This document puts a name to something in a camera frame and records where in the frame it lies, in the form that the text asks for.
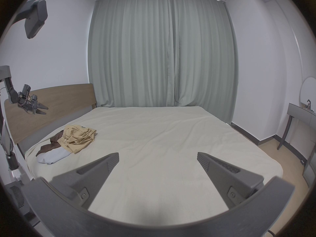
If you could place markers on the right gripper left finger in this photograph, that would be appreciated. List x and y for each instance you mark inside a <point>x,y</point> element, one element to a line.
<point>91,179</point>

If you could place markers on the brown garment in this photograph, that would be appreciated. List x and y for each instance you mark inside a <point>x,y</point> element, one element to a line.
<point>50,146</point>

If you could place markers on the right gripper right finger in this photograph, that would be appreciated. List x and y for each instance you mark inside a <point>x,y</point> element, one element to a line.
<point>227,179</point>

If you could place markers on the grey small table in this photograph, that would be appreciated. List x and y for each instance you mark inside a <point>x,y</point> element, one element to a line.
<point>298,112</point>

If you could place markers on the round wall mirror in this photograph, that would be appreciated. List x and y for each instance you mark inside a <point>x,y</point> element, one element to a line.
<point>308,90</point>

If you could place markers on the grey-green curtain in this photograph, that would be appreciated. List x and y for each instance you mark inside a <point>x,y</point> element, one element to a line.
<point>148,58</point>

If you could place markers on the beige shorts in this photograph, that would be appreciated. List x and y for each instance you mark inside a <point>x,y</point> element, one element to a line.
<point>79,138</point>

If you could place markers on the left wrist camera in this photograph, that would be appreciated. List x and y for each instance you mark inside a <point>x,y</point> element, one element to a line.
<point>26,89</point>

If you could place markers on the white garment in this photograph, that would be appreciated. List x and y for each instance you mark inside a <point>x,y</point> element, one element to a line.
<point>54,157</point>

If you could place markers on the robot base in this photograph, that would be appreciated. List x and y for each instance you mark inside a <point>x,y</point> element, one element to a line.
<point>16,194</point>

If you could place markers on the bed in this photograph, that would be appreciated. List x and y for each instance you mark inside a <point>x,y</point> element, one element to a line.
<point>160,137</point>

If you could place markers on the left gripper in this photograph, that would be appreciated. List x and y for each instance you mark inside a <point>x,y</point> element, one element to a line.
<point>30,106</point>

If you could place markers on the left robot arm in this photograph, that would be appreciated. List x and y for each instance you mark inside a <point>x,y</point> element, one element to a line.
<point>8,85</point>

